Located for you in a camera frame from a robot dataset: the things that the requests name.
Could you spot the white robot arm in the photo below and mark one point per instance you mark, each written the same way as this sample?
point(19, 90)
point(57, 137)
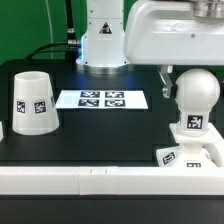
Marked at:
point(102, 45)

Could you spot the white marker sheet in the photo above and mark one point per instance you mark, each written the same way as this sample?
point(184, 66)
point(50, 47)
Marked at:
point(101, 99)

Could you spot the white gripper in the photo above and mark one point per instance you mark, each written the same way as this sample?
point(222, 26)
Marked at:
point(168, 33)

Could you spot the white fence bar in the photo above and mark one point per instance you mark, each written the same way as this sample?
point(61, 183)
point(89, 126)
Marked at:
point(1, 131)
point(216, 149)
point(111, 181)

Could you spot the white lamp base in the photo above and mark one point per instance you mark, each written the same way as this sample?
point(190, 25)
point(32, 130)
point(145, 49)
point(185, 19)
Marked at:
point(190, 151)

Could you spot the white lamp bulb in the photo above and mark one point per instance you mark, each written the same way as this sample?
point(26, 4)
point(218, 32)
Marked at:
point(198, 91)

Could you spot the white lamp shade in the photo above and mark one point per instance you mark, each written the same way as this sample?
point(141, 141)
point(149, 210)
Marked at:
point(34, 110)

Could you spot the white front fence bar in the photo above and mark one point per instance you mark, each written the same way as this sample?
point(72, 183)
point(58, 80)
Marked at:
point(111, 181)

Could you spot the white left fence bar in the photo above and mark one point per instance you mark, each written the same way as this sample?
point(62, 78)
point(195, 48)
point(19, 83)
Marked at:
point(1, 131)

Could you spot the white right fence bar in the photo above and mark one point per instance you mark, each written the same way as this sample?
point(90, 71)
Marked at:
point(216, 149)

